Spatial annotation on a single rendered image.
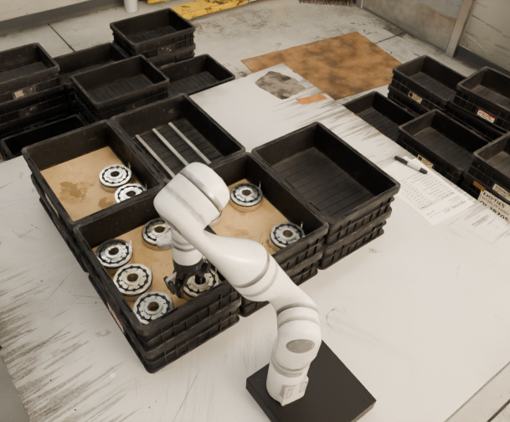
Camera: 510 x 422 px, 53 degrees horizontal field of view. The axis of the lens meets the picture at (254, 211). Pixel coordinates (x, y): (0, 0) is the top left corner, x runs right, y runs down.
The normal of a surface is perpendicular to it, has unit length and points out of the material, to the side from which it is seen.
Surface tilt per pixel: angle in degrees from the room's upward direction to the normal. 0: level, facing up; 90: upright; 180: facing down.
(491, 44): 90
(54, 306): 0
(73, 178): 0
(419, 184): 0
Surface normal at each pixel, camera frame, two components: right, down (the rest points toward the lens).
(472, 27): -0.80, 0.41
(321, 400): 0.07, -0.68
